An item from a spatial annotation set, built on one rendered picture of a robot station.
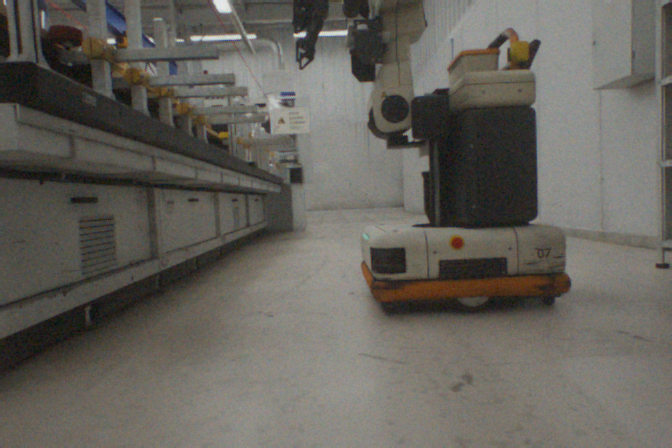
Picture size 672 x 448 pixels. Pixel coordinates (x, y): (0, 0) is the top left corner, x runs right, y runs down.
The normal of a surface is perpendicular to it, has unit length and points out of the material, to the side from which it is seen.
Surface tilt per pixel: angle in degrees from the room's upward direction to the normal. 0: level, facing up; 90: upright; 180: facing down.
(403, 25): 90
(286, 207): 90
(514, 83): 90
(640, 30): 90
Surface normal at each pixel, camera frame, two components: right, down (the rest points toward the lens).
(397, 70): 0.02, 0.05
